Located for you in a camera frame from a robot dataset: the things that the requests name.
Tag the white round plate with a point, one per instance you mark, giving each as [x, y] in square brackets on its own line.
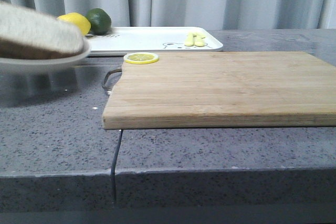
[23, 66]

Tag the bread slice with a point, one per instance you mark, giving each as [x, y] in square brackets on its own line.
[31, 35]

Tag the white rectangular tray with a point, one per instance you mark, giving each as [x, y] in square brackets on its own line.
[123, 40]

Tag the lemon slice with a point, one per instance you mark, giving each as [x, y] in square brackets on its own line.
[141, 58]

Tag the yellow plastic fork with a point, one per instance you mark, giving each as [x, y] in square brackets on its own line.
[189, 40]

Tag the wooden cutting board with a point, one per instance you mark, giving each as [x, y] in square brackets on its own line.
[223, 89]

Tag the green lime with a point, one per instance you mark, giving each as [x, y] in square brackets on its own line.
[100, 21]

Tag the yellow lemon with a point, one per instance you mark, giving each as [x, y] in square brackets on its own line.
[79, 20]

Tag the metal cutting board handle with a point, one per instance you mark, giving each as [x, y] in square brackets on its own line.
[110, 79]

